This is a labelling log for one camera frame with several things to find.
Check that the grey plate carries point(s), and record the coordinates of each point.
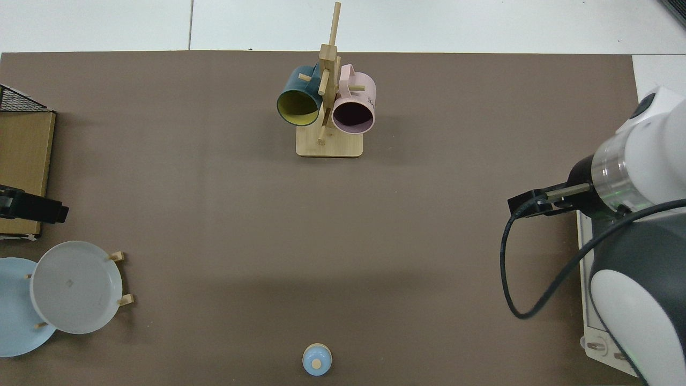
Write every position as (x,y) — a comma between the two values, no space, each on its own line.
(75,289)

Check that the wooden plate rack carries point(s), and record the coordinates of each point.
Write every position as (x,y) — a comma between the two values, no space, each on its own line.
(120,256)

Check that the light blue plate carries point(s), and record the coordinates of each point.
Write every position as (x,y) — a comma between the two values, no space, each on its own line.
(13,321)

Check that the pale toaster oven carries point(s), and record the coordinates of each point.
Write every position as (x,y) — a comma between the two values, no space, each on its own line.
(589,328)

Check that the brown table cloth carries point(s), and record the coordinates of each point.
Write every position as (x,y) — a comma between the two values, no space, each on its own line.
(214,214)

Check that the dark grey flat device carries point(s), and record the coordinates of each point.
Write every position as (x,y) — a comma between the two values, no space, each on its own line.
(676,9)

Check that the pink cup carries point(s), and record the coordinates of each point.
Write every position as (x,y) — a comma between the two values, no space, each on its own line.
(358,95)

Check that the wooden cup stand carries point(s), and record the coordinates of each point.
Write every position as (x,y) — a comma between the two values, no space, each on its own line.
(329,147)

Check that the dark teal cup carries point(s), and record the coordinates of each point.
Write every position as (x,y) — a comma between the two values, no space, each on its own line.
(292,90)

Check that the small blue round bell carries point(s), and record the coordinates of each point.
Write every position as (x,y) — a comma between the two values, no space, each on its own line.
(314,355)

